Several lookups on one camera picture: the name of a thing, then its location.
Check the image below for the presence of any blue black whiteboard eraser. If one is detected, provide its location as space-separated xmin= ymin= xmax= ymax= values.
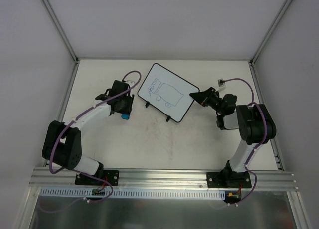
xmin=121 ymin=114 xmax=130 ymax=120

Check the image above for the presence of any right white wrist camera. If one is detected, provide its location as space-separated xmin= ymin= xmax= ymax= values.
xmin=217 ymin=79 xmax=226 ymax=92

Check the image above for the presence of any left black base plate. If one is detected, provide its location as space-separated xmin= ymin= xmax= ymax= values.
xmin=75 ymin=169 xmax=119 ymax=186

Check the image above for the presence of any purple cable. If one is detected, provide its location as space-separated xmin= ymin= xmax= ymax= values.
xmin=49 ymin=71 xmax=143 ymax=204
xmin=221 ymin=78 xmax=271 ymax=207

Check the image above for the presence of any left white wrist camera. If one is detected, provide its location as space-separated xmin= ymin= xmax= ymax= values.
xmin=122 ymin=80 xmax=136 ymax=87

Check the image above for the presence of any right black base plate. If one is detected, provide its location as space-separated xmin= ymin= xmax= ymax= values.
xmin=206 ymin=170 xmax=252 ymax=189

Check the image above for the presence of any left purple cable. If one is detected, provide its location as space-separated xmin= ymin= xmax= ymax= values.
xmin=49 ymin=71 xmax=143 ymax=204

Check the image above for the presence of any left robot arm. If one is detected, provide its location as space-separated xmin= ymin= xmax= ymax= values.
xmin=42 ymin=80 xmax=134 ymax=184

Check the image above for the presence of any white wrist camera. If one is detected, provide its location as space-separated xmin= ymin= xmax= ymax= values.
xmin=217 ymin=79 xmax=226 ymax=92
xmin=122 ymin=80 xmax=136 ymax=87

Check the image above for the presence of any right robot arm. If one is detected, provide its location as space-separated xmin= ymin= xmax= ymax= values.
xmin=189 ymin=87 xmax=277 ymax=189

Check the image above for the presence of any left aluminium frame post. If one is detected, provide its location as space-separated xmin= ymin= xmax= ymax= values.
xmin=40 ymin=0 xmax=78 ymax=64

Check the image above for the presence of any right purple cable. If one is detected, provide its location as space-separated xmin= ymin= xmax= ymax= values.
xmin=221 ymin=78 xmax=271 ymax=207

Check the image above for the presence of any aluminium frame post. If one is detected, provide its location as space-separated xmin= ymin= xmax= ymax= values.
xmin=40 ymin=0 xmax=78 ymax=64
xmin=250 ymin=0 xmax=294 ymax=66

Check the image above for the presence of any white slotted cable duct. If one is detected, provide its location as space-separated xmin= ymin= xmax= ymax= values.
xmin=39 ymin=187 xmax=226 ymax=200

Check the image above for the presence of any white whiteboard black frame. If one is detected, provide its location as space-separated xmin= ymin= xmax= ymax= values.
xmin=138 ymin=63 xmax=200 ymax=123

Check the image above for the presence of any aluminium mounting rail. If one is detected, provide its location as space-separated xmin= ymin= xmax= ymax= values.
xmin=28 ymin=167 xmax=299 ymax=191

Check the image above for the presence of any right aluminium frame post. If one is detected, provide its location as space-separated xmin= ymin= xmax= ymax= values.
xmin=250 ymin=0 xmax=294 ymax=66

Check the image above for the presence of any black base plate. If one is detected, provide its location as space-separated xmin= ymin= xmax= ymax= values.
xmin=206 ymin=170 xmax=252 ymax=189
xmin=75 ymin=169 xmax=119 ymax=186

